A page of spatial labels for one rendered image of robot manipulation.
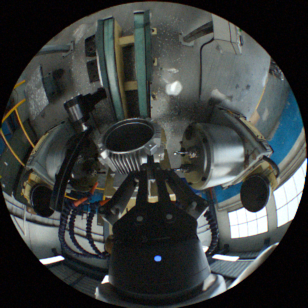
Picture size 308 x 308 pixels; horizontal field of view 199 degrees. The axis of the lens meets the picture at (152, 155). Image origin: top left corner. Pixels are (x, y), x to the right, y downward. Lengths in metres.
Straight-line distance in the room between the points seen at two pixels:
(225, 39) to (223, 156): 0.28
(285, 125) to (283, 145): 0.92
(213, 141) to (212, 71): 0.38
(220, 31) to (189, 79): 0.30
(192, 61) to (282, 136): 5.34
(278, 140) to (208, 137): 5.35
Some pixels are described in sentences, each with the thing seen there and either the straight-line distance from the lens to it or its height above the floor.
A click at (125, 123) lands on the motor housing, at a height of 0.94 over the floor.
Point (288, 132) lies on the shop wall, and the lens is 5.65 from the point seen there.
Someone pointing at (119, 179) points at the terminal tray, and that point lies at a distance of 0.26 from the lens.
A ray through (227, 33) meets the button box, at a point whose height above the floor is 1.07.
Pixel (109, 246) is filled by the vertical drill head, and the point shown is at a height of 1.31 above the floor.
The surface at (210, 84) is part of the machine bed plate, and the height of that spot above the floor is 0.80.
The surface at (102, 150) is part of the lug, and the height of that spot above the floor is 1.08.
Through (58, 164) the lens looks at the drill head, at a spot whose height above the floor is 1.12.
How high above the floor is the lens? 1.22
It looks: 39 degrees down
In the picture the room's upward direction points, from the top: 175 degrees clockwise
